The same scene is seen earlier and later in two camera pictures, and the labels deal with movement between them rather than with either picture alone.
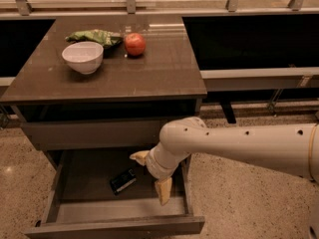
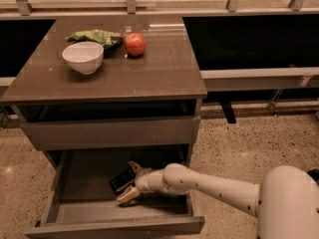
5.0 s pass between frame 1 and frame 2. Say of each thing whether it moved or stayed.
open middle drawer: stayed
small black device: stayed
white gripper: moved
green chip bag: stayed
